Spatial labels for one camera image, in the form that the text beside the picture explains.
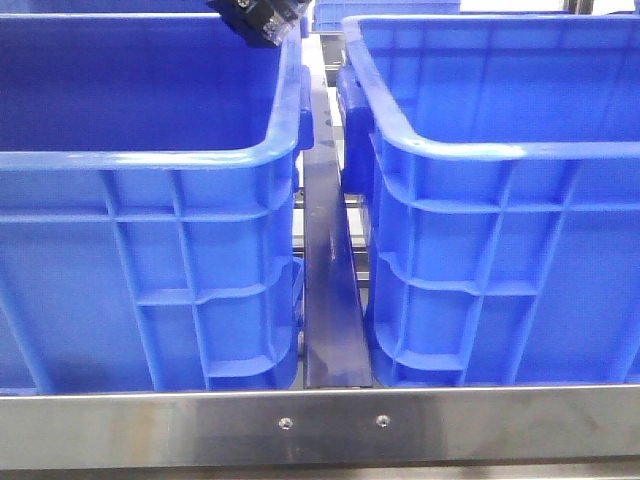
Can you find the blue plastic crate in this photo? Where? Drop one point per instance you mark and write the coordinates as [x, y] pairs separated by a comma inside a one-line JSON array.
[[499, 166], [147, 193]]

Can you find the dark metal divider bar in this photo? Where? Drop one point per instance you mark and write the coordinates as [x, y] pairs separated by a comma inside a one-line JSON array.
[[336, 350]]

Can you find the stainless steel front rail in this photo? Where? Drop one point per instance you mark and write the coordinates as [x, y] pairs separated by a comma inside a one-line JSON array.
[[329, 427]]

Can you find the blue plastic crate left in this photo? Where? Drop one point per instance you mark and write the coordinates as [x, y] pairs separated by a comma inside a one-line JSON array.
[[147, 193]]

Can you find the yellow push button switch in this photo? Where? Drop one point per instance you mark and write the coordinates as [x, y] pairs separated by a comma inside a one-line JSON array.
[[261, 23]]

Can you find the blue crate rear left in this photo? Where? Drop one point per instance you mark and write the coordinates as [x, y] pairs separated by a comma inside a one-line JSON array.
[[106, 6]]

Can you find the blue plastic crate right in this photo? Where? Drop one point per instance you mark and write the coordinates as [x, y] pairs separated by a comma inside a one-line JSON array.
[[499, 166]]

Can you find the blue crate rear right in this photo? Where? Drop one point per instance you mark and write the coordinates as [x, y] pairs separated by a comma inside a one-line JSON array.
[[328, 15]]

